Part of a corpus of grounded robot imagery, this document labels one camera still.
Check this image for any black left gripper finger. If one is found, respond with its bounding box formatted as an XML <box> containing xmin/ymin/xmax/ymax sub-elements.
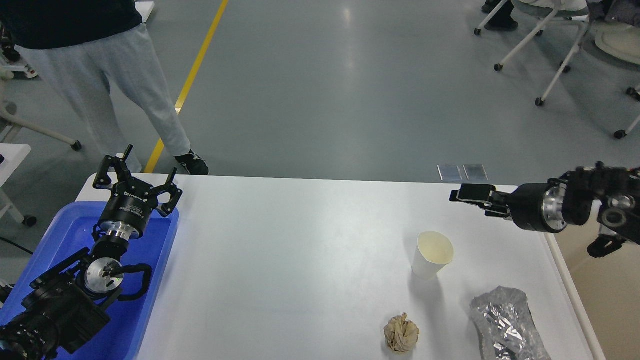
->
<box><xmin>148</xmin><ymin>167</ymin><xmax>183</xmax><ymax>218</ymax></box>
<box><xmin>93</xmin><ymin>145</ymin><xmax>135</xmax><ymax>192</ymax></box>

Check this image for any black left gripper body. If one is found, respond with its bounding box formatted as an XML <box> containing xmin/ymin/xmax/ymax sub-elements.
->
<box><xmin>97</xmin><ymin>184</ymin><xmax>159</xmax><ymax>239</ymax></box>

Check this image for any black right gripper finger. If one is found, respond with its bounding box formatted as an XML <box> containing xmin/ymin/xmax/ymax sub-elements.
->
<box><xmin>483</xmin><ymin>204</ymin><xmax>513</xmax><ymax>221</ymax></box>
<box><xmin>449</xmin><ymin>183</ymin><xmax>511</xmax><ymax>207</ymax></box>

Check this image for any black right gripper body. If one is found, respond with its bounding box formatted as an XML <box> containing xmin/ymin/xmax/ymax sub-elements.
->
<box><xmin>506</xmin><ymin>183</ymin><xmax>569</xmax><ymax>234</ymax></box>

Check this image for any white paper cup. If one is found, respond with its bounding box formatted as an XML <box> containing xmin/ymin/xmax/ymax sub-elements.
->
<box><xmin>411</xmin><ymin>231</ymin><xmax>455</xmax><ymax>280</ymax></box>

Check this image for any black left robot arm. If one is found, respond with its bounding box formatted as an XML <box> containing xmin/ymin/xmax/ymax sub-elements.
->
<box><xmin>1</xmin><ymin>145</ymin><xmax>183</xmax><ymax>360</ymax></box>

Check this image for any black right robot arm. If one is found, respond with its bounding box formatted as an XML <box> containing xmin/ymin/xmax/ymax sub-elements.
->
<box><xmin>449</xmin><ymin>161</ymin><xmax>640</xmax><ymax>259</ymax></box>

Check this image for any right metal floor plate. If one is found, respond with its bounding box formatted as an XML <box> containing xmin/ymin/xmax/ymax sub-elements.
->
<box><xmin>462</xmin><ymin>164</ymin><xmax>489</xmax><ymax>182</ymax></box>

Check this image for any metal floor plate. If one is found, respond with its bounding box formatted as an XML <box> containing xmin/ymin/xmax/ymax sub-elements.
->
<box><xmin>462</xmin><ymin>164</ymin><xmax>489</xmax><ymax>182</ymax></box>
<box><xmin>438</xmin><ymin>164</ymin><xmax>463</xmax><ymax>182</ymax></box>

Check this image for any left metal floor plate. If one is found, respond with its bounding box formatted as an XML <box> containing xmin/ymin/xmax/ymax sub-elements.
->
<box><xmin>438</xmin><ymin>164</ymin><xmax>463</xmax><ymax>182</ymax></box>

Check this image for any blue plastic bin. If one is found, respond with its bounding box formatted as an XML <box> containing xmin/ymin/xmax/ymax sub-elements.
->
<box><xmin>0</xmin><ymin>201</ymin><xmax>180</xmax><ymax>360</ymax></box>

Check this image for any white side table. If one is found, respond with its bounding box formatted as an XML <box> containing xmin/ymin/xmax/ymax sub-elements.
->
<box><xmin>0</xmin><ymin>143</ymin><xmax>37</xmax><ymax>228</ymax></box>

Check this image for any beige plastic bin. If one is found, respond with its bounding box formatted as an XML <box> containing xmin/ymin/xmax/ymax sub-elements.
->
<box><xmin>545</xmin><ymin>220</ymin><xmax>640</xmax><ymax>360</ymax></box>

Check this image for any white chair at left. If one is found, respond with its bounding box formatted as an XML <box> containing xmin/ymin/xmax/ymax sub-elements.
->
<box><xmin>0</xmin><ymin>65</ymin><xmax>82</xmax><ymax>152</ymax></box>

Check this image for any crumpled silver foil bag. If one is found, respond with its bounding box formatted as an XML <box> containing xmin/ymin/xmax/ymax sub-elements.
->
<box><xmin>470</xmin><ymin>285</ymin><xmax>551</xmax><ymax>360</ymax></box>

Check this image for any person in grey trousers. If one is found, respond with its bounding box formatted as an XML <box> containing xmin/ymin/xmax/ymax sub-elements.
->
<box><xmin>0</xmin><ymin>0</ymin><xmax>210</xmax><ymax>176</ymax></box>

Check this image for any crumpled brown paper ball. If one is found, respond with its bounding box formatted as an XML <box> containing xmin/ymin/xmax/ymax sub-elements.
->
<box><xmin>383</xmin><ymin>312</ymin><xmax>420</xmax><ymax>354</ymax></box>

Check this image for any white floor board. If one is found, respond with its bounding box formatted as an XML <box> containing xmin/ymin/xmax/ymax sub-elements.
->
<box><xmin>135</xmin><ymin>0</ymin><xmax>156</xmax><ymax>23</ymax></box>

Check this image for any white wheeled office chair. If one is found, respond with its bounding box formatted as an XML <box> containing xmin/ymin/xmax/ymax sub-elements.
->
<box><xmin>473</xmin><ymin>0</ymin><xmax>591</xmax><ymax>107</ymax></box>

